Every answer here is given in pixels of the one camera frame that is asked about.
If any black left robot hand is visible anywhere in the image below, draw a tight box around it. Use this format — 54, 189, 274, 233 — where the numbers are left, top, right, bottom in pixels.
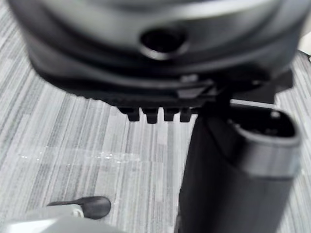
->
7, 0, 303, 233

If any white furniture base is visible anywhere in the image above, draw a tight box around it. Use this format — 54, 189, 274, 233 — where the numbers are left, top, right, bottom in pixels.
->
297, 36, 311, 63

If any silver robot leg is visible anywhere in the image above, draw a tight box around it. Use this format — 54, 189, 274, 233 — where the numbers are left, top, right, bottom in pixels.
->
23, 205, 127, 233

